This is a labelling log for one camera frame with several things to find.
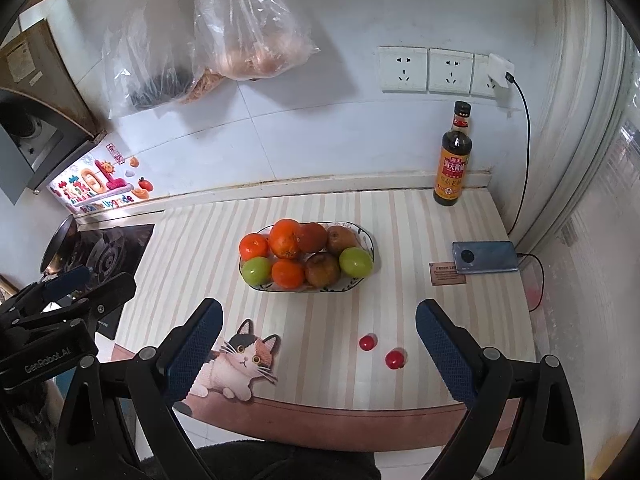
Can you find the dark soy sauce bottle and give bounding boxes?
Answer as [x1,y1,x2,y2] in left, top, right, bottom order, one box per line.
[432,101,474,207]

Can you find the blue smartphone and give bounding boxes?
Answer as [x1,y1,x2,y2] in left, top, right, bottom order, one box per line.
[452,240,521,276]

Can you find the green apple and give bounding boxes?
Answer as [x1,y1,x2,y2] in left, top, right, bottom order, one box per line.
[339,247,374,277]
[242,257,273,286]

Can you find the oval floral ceramic plate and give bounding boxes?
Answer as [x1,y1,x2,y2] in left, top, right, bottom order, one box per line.
[239,221,377,295]

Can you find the black range hood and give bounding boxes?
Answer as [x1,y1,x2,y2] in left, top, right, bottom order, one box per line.
[0,17,108,206]

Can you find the frosted glass window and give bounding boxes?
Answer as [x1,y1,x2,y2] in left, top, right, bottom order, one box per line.
[525,0,640,411]

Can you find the black gas stove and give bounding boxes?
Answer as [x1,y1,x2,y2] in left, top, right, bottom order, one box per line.
[47,223,156,338]

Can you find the large orange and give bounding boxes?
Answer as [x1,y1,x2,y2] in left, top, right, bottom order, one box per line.
[268,218,304,259]

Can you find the white wall socket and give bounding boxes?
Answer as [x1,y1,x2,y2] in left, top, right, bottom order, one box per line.
[427,50,474,96]
[470,53,501,100]
[378,46,429,93]

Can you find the small orange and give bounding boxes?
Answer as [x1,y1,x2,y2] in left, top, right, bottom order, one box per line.
[239,233,271,262]
[271,258,306,290]

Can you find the brownish red apple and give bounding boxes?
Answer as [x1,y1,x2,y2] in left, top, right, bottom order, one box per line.
[326,225,362,256]
[305,252,342,288]

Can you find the colourful wall sticker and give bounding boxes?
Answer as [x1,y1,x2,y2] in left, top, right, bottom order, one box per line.
[47,142,153,216]

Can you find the plastic bag with eggs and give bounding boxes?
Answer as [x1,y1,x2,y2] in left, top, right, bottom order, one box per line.
[187,0,321,82]

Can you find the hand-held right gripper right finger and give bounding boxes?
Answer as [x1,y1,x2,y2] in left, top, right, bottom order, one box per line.
[415,298,586,480]

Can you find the white charger plug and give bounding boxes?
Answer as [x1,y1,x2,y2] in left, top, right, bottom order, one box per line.
[486,53,516,88]

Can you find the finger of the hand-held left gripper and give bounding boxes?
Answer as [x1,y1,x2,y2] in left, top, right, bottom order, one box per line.
[16,265,93,307]
[54,272,137,332]

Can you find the plastic bag with dark contents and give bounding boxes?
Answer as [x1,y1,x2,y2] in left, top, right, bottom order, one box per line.
[100,0,221,120]

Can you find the dark reddish orange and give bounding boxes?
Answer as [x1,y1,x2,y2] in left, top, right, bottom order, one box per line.
[299,222,329,254]

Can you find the person's dark fleece clothing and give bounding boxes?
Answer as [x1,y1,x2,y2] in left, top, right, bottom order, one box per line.
[140,437,381,480]

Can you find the striped cat print table mat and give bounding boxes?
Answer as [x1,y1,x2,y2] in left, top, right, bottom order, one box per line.
[112,187,538,456]

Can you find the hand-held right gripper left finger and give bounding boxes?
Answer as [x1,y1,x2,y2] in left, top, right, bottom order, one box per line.
[52,298,224,480]

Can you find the metal frying pan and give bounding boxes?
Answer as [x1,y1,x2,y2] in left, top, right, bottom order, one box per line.
[39,215,81,276]

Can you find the black charging cable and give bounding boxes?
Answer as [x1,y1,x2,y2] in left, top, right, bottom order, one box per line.
[505,74,547,313]

